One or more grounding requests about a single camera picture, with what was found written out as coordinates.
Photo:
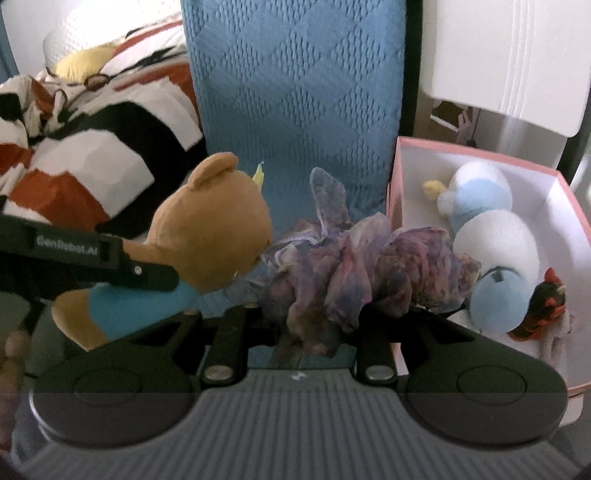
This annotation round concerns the white and blue plush toy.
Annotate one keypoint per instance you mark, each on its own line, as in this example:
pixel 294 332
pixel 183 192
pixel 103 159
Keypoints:
pixel 498 240

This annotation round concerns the yellow plush pillow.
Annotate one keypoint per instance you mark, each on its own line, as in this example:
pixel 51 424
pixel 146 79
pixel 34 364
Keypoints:
pixel 85 62

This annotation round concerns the small yellow item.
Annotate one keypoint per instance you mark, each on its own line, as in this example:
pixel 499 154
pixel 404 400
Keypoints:
pixel 259 177

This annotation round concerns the white plastic chair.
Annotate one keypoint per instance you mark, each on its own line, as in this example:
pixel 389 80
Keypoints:
pixel 517 50

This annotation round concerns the white textured pillow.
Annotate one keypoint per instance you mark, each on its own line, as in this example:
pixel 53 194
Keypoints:
pixel 92 27

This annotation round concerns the red and black toy ball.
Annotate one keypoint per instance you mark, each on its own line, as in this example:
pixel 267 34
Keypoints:
pixel 545 304

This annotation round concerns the person's left hand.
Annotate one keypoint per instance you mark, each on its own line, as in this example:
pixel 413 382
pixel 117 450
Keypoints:
pixel 16 355

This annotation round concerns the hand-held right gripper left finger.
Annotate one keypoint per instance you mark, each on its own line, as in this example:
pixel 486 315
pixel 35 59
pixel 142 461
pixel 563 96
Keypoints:
pixel 231 341

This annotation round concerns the pink cardboard box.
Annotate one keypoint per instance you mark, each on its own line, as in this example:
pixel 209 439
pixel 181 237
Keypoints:
pixel 549 203

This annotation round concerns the brown bear plush toy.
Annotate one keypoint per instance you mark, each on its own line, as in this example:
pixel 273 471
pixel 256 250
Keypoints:
pixel 217 221

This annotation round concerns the orange black white striped blanket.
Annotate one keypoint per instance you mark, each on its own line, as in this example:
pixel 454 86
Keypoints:
pixel 92 152

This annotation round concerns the blue quilted cushion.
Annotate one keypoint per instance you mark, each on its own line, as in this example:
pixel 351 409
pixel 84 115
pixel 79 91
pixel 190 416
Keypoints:
pixel 295 92

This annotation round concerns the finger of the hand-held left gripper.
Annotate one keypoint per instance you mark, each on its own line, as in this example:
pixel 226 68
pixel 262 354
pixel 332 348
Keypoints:
pixel 154 276

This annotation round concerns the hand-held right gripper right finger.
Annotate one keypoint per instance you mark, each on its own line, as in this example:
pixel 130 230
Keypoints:
pixel 376 353

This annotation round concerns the blue curtain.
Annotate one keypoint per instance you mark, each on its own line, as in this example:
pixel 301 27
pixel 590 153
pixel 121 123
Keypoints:
pixel 7 37

